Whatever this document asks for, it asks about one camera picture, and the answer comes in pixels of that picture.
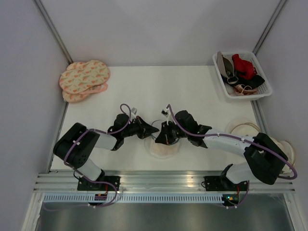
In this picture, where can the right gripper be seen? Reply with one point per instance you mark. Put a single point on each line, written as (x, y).
(164, 137)

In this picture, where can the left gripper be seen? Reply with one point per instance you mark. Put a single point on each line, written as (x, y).
(145, 129)

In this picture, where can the white mesh laundry bag blue zipper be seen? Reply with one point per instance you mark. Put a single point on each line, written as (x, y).
(151, 139)

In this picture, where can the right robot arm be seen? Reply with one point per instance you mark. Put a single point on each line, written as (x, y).
(264, 159)

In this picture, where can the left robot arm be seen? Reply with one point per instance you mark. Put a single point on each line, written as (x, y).
(76, 146)

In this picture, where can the floral laundry bag bottom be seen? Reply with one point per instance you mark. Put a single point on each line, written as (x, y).
(74, 98)

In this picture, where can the floral laundry bag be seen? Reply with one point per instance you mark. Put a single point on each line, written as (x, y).
(74, 98)
(80, 76)

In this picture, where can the floral laundry bag top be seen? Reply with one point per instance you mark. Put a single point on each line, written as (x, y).
(80, 76)

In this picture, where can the beige grey bra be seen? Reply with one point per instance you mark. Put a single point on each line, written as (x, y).
(225, 66)

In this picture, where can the red bra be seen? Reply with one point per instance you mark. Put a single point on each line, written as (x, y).
(243, 68)

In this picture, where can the cream laundry bag right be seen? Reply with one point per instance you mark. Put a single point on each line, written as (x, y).
(287, 149)

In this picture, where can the white plastic basket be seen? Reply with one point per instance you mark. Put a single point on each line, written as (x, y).
(263, 91)

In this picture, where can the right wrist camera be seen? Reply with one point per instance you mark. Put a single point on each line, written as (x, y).
(166, 112)

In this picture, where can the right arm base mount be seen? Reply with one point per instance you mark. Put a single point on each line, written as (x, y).
(220, 184)

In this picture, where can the white slotted cable duct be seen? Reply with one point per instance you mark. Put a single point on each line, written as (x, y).
(134, 198)

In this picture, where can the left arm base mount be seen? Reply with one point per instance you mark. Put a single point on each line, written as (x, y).
(113, 183)

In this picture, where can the aluminium mounting rail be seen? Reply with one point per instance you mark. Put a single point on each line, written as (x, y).
(151, 182)

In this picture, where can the left aluminium frame post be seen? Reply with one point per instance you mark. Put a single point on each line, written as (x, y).
(53, 30)

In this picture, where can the aluminium frame post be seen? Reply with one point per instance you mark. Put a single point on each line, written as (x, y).
(53, 30)
(270, 24)

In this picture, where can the right aluminium frame post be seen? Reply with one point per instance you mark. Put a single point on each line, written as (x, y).
(270, 24)

